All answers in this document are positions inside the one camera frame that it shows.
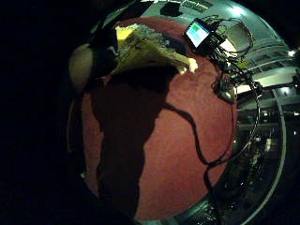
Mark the small black box device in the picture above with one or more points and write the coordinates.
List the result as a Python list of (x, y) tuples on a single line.
[(225, 92)]

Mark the red felt table cover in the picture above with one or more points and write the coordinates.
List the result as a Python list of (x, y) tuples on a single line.
[(184, 125)]

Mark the black device with lit screen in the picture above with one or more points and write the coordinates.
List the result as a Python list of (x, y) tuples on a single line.
[(197, 33)]

